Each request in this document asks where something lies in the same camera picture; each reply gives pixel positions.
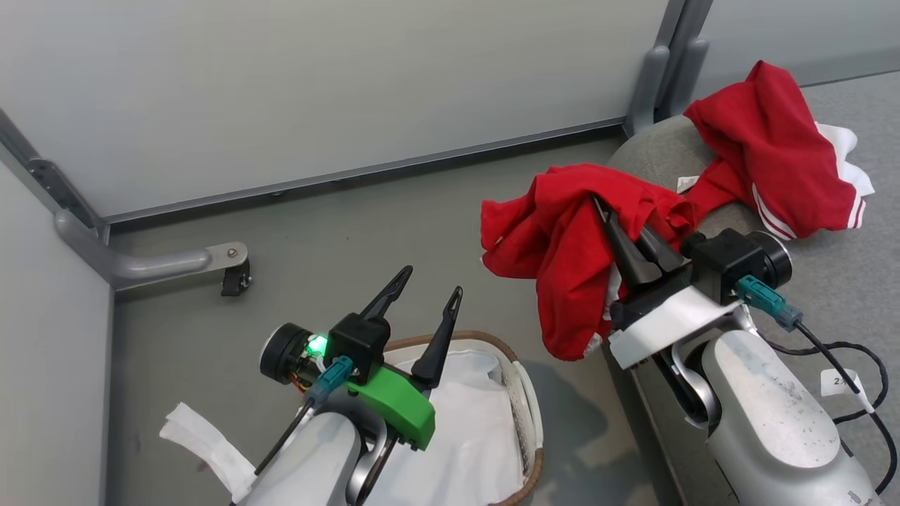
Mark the white fabric basket liner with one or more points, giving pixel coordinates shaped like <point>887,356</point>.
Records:
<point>464,436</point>

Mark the plain red garment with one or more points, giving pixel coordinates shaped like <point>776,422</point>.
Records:
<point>555,239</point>

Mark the black caster wheel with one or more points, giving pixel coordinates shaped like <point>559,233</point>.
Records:
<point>235,280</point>

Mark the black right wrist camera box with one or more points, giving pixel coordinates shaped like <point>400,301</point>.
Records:
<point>724,263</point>

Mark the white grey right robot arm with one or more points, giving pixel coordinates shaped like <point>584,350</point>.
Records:
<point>766,422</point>

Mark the black cylinder on wrist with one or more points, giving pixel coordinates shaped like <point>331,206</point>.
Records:
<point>281,351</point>
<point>773,258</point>

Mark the wicker laundry basket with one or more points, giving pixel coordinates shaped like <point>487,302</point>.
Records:
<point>524,393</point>

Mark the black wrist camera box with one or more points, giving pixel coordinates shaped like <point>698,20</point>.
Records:
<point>360,344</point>
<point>724,263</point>

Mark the grey metal partition foot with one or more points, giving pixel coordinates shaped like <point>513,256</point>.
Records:
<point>647,91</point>
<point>140,266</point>
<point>692,74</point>

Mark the small white fabric label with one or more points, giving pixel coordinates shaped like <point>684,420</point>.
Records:
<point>688,184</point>

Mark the red garment with white stripes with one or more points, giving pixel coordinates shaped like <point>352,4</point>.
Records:
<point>773,140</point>

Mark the black cylinder on left wrist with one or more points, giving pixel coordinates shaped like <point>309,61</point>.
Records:
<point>281,351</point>

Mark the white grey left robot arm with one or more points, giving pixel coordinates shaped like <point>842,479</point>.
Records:
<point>309,464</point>

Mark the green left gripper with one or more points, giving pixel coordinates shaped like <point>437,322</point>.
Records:
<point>401,407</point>

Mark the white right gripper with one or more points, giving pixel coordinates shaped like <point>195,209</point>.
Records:
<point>668,320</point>

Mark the black cylinder on right wrist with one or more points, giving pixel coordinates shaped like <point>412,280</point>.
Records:
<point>773,258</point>

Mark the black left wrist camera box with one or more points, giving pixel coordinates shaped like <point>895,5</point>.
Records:
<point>360,344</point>

